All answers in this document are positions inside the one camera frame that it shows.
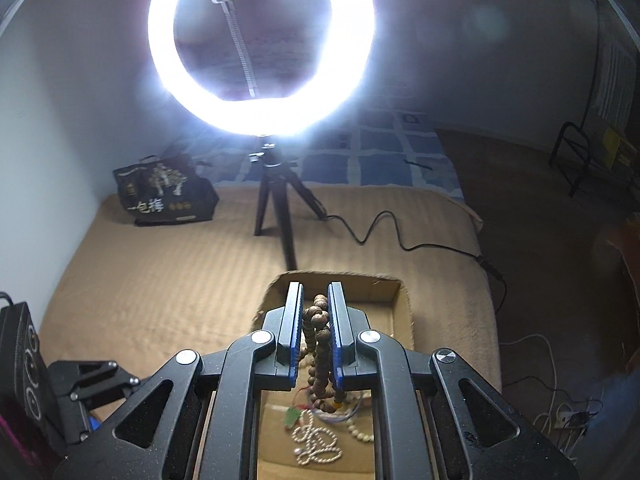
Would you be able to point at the bright ring light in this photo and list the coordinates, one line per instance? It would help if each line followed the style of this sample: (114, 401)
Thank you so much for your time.
(261, 67)

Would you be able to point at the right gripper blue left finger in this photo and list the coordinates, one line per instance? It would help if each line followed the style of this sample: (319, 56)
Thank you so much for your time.
(289, 335)

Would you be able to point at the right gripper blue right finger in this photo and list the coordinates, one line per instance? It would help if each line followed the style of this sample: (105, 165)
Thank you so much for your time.
(345, 324)

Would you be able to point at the black clothes rack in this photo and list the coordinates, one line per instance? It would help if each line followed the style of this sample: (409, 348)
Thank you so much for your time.
(598, 144)

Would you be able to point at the green jade red cord pendant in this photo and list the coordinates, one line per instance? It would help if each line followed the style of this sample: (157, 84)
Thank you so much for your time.
(301, 409)

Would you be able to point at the black printed gift bag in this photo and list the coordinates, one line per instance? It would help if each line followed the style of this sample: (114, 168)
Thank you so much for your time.
(165, 192)

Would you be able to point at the blue patterned bed sheet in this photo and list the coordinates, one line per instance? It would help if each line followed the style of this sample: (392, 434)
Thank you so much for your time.
(365, 147)

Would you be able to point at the black tripod stand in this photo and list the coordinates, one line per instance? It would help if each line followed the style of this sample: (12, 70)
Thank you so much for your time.
(277, 177)

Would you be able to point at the dark blue bangle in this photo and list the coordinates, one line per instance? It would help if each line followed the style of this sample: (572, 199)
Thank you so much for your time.
(351, 407)

